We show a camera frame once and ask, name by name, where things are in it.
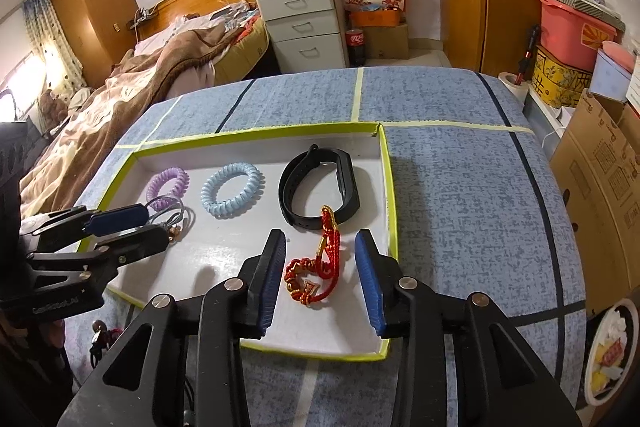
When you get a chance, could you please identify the yellow-green cardboard box tray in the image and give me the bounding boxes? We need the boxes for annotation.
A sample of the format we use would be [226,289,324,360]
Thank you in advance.
[75,121,401,364]

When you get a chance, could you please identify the cola bottle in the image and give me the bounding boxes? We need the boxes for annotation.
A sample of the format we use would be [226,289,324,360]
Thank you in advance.
[345,28,367,68]

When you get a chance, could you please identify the light blue spiral hair tie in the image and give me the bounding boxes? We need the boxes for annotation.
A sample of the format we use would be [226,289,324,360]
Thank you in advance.
[201,162,265,219]

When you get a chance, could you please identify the toilet paper roll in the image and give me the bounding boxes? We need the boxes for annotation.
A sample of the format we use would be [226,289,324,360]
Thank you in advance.
[499,72,528,102]

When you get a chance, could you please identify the red and black stick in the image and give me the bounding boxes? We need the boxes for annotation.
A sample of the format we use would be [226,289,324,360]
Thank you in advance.
[517,25,541,85]

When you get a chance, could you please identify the red knotted rope bracelet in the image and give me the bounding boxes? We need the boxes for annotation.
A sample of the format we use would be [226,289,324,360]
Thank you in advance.
[284,205,342,308]

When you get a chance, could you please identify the black chair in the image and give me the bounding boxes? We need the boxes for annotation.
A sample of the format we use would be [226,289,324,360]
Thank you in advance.
[0,89,48,218]

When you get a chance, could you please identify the patterned curtain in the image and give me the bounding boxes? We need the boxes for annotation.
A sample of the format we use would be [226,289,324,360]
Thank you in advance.
[22,0,86,95]

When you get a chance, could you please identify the orange box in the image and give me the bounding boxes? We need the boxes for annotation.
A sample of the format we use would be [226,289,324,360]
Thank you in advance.
[350,9,405,28]

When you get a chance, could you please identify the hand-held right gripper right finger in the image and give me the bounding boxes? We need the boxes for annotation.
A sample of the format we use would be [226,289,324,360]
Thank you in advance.
[354,229,583,427]

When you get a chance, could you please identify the grey drawer cabinet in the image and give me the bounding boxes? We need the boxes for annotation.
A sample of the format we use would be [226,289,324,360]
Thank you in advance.
[254,0,351,74]

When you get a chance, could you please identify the large cardboard box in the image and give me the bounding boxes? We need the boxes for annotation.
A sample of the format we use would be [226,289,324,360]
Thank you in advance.
[550,89,640,318]

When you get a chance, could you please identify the small cardboard box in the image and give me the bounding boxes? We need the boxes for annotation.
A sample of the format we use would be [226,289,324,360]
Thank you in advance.
[364,24,408,60]

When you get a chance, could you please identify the pale bucket with pink lid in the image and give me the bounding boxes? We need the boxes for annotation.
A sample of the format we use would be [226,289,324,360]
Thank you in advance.
[590,41,636,102]

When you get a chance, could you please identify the grey hair tie with beads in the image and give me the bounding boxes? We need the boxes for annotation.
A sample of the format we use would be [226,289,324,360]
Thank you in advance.
[150,207,195,244]

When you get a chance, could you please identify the yellow patterned box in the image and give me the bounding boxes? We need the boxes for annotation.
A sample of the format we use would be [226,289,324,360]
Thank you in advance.
[531,46,596,108]

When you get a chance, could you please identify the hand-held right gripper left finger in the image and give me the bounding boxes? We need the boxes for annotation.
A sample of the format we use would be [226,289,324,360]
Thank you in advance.
[55,228,288,427]

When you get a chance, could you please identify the small wooden wardrobe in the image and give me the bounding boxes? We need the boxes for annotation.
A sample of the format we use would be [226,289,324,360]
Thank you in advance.
[48,0,138,88]

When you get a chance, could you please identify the pink plastic bin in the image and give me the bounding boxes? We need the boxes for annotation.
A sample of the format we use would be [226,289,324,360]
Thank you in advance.
[534,0,623,70]

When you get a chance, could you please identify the plate with scraps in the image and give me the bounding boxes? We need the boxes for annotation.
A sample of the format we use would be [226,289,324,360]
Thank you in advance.
[584,298,638,408]

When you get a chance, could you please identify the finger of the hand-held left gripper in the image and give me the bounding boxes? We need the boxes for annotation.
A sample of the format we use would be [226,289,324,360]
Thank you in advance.
[20,203,149,253]
[27,224,170,278]

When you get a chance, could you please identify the brown blanket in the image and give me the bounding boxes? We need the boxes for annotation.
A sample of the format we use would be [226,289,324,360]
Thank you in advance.
[20,24,271,218]

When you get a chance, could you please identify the purple spiral hair tie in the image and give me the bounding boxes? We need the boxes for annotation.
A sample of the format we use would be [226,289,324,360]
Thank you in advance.
[146,167,191,212]

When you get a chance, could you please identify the black wristband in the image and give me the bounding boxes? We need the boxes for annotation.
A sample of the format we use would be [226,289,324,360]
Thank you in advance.
[278,144,361,230]

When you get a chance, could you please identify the brown teddy bear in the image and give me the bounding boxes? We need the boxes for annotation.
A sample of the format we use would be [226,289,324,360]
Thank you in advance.
[37,89,68,122]

